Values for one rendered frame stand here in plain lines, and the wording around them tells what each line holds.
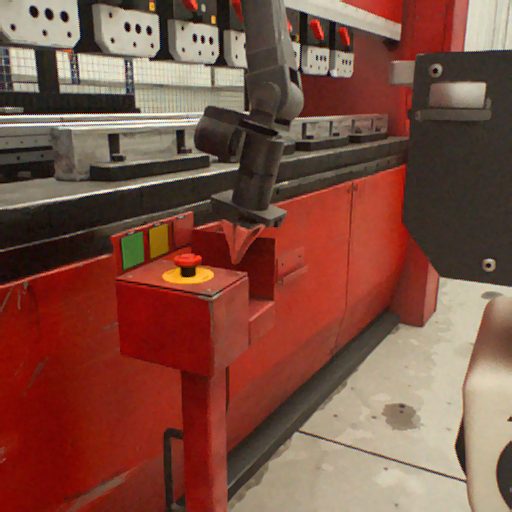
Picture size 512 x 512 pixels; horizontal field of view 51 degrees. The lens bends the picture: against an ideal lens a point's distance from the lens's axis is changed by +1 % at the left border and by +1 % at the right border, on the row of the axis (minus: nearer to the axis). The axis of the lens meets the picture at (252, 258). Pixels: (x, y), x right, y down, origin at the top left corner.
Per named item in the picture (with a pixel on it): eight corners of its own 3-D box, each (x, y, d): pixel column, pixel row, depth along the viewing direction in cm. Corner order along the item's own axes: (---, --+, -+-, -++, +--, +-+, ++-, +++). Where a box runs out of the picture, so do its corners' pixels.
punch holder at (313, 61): (307, 73, 161) (309, 12, 156) (282, 73, 165) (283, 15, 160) (328, 75, 173) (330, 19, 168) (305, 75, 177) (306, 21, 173)
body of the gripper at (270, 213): (228, 200, 84) (238, 155, 81) (285, 222, 81) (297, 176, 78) (207, 207, 79) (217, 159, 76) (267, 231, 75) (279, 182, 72)
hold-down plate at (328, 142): (310, 151, 161) (310, 141, 160) (294, 150, 164) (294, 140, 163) (349, 145, 185) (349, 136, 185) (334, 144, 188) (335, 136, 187)
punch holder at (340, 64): (334, 75, 177) (337, 21, 172) (311, 76, 181) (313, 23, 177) (352, 77, 189) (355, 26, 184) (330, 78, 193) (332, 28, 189)
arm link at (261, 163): (278, 135, 71) (293, 132, 76) (233, 121, 73) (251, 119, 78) (266, 184, 74) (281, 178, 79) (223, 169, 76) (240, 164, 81)
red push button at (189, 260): (192, 286, 72) (191, 260, 71) (168, 281, 74) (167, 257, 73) (208, 277, 76) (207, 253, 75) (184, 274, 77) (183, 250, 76)
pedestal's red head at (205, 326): (213, 380, 70) (210, 249, 65) (118, 355, 77) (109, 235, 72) (275, 326, 87) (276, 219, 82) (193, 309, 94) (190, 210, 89)
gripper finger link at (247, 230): (220, 246, 88) (232, 193, 84) (258, 262, 85) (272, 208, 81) (198, 257, 82) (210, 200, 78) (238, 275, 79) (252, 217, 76)
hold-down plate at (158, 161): (110, 182, 97) (109, 165, 96) (90, 180, 99) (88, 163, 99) (210, 167, 121) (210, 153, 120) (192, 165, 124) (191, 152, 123)
